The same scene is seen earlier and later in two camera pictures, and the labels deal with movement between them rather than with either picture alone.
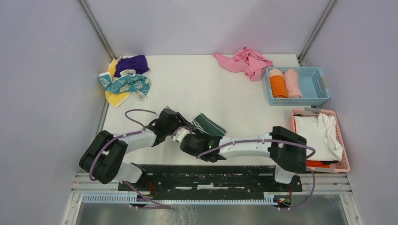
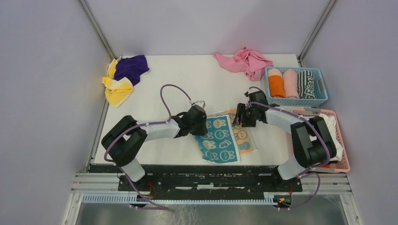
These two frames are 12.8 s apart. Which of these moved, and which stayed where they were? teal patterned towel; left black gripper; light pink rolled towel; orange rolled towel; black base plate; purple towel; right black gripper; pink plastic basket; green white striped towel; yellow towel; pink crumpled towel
Moved: right black gripper; teal patterned towel; green white striped towel; left black gripper
Stayed: pink plastic basket; purple towel; orange rolled towel; yellow towel; black base plate; light pink rolled towel; pink crumpled towel
